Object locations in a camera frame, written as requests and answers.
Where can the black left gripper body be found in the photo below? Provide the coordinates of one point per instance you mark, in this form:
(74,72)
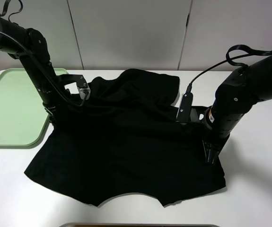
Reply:
(66,100)

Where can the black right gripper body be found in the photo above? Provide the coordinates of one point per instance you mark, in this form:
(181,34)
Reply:
(215,133)

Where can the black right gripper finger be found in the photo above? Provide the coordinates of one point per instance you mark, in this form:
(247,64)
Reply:
(212,151)

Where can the black short sleeve shirt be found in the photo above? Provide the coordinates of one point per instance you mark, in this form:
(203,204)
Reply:
(127,141)

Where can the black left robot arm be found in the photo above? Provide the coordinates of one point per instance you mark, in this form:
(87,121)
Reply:
(30,48)

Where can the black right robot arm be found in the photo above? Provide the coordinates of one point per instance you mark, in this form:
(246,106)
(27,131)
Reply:
(249,84)

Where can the light green plastic tray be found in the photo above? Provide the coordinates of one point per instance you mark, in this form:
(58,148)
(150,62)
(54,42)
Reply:
(23,118)

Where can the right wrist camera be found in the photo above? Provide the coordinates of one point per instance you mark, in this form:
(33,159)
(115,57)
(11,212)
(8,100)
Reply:
(184,110)

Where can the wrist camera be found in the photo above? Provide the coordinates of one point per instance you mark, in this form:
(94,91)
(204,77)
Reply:
(84,90)
(184,110)

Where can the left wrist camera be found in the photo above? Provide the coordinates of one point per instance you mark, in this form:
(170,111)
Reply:
(84,90)

